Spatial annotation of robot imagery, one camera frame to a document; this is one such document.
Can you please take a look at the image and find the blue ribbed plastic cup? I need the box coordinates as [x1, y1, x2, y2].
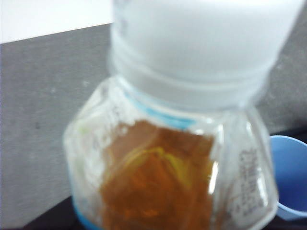
[268, 135, 307, 221]

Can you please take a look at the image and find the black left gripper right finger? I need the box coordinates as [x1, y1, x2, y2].
[266, 210, 307, 230]

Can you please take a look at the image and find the jasmine tea bottle white label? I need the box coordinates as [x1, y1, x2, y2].
[61, 0, 303, 230]

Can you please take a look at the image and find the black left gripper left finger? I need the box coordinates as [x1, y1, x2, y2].
[23, 195, 89, 230]

